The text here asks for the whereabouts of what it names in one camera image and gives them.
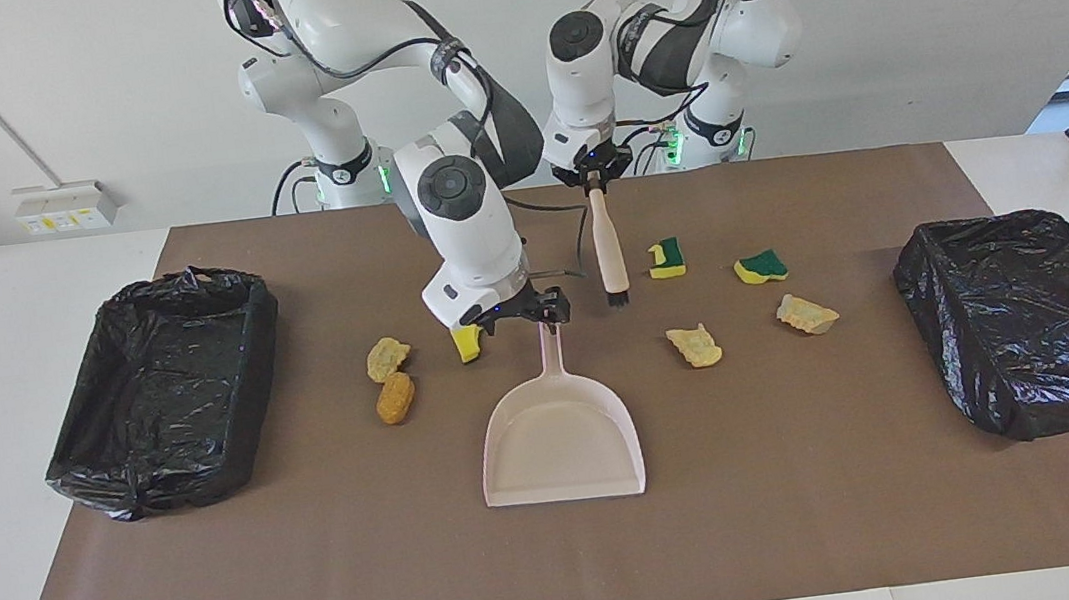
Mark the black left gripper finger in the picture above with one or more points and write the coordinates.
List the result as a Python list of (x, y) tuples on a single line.
[(618, 168), (571, 175)]

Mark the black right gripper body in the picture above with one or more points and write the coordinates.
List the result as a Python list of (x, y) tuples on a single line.
[(511, 311)]

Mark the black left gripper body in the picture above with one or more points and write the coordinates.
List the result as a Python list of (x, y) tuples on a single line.
[(593, 156)]

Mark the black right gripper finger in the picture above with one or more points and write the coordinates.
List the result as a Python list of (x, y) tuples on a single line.
[(548, 329), (557, 305)]

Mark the small yellow sponge piece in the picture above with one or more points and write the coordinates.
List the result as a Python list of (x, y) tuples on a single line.
[(468, 346)]

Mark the squarish green yellow sponge piece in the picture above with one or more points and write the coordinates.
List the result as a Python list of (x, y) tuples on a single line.
[(667, 260)]

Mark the pale pink plastic dustpan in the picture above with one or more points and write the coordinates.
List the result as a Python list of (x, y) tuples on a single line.
[(560, 438)]

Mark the pale yellow trash piece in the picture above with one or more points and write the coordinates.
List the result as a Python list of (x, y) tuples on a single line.
[(696, 347), (388, 358), (806, 314)]

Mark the brown corn-shaped trash piece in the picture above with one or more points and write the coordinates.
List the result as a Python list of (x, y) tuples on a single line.
[(396, 398)]

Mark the elongated green yellow sponge piece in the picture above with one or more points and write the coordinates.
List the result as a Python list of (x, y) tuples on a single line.
[(760, 268)]

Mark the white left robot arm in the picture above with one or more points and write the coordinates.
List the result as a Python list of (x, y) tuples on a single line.
[(580, 83)]

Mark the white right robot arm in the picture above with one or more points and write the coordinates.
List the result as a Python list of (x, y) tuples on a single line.
[(467, 237)]

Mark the black bag lined bin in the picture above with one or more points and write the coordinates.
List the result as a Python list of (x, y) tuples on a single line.
[(164, 403), (1030, 324)]

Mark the brown table mat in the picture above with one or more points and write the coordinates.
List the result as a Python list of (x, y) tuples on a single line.
[(564, 558)]

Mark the white wall socket box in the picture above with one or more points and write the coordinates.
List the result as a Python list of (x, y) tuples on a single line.
[(66, 207)]

